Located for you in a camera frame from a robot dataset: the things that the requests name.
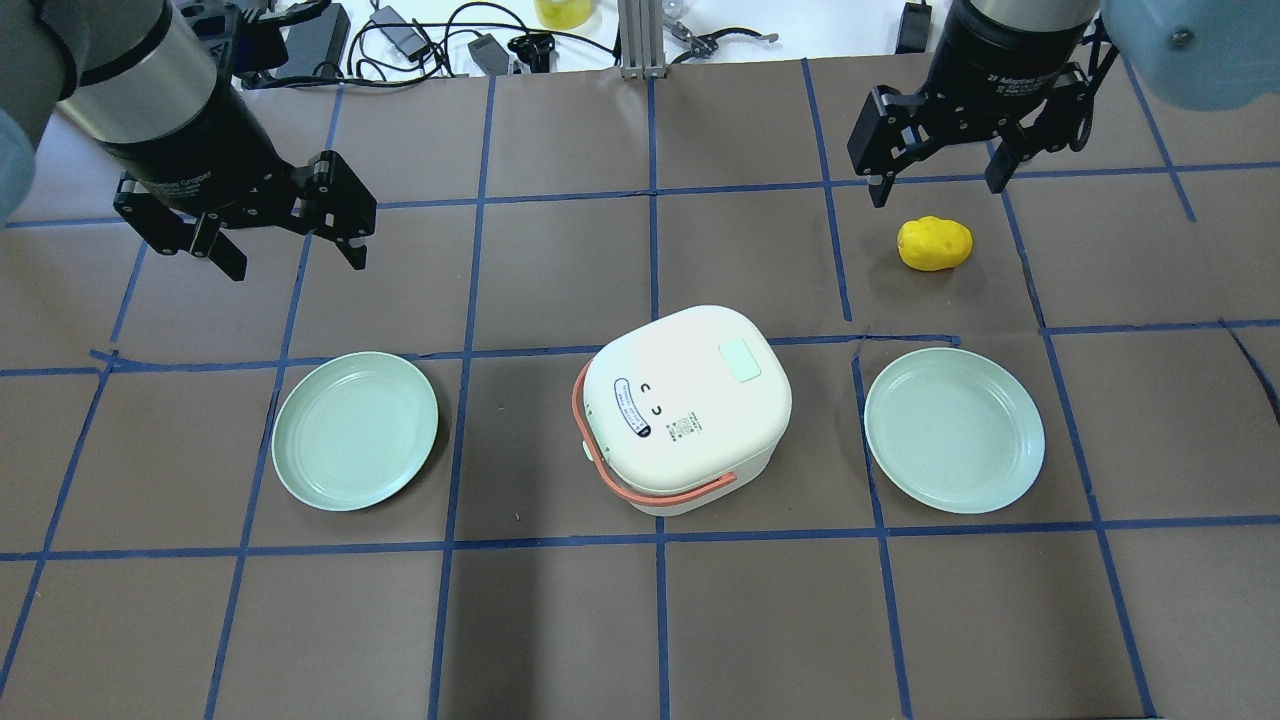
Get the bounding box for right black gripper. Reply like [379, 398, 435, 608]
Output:
[846, 1, 1092, 208]

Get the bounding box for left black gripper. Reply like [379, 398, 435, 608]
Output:
[99, 82, 378, 282]

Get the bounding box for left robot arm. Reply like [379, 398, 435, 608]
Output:
[1, 1, 376, 281]

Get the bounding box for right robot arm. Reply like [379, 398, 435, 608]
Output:
[846, 1, 1279, 208]

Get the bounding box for white rice cooker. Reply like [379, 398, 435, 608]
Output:
[571, 305, 794, 518]

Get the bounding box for small black adapter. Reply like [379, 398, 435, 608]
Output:
[893, 1, 933, 55]

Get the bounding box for yellow potato toy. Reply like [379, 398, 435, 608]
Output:
[896, 217, 975, 272]

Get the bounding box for black power adapter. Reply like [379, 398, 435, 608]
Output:
[370, 5, 431, 61]

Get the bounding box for left green plate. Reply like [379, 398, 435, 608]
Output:
[270, 351, 440, 512]

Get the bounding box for green plate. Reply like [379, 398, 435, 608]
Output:
[865, 347, 1046, 515]
[270, 351, 440, 512]

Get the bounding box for pliers tool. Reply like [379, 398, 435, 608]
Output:
[663, 17, 780, 65]

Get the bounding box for right green plate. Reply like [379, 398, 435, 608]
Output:
[865, 347, 1046, 515]

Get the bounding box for black cables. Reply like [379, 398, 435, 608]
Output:
[239, 0, 621, 91]

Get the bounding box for aluminium frame post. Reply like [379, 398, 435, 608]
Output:
[617, 0, 668, 79]

